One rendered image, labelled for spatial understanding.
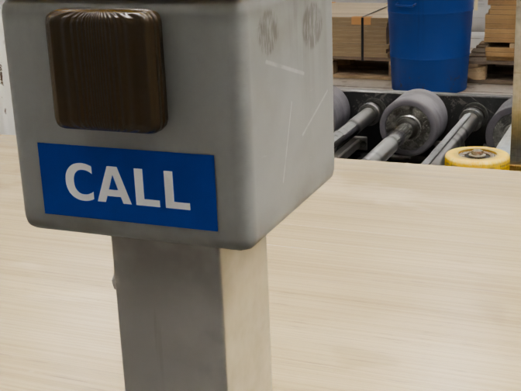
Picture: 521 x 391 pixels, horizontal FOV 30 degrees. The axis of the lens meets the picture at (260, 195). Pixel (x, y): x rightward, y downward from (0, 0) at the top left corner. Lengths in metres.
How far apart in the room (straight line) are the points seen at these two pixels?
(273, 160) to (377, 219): 0.78
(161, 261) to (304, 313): 0.54
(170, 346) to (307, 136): 0.07
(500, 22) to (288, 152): 5.94
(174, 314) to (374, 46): 6.11
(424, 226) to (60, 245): 0.37
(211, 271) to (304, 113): 0.05
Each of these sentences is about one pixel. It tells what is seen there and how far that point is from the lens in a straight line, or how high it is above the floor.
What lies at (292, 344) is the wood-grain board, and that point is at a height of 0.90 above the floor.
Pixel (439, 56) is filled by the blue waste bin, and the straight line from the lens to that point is 5.87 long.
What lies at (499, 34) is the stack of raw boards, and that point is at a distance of 6.21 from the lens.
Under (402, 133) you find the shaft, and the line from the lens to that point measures 1.74.
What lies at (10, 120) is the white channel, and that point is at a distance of 1.55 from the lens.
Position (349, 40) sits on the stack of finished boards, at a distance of 6.43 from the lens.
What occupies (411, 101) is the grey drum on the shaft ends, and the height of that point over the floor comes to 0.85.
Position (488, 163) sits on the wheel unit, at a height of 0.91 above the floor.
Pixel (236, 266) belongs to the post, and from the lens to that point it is 0.28.
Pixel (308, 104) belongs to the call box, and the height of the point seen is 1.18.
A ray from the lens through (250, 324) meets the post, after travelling 0.30.
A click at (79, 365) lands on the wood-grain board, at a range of 0.75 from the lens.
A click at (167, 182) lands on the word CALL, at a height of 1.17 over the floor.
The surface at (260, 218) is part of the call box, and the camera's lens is 0.25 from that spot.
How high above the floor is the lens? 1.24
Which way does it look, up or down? 18 degrees down
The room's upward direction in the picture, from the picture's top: 2 degrees counter-clockwise
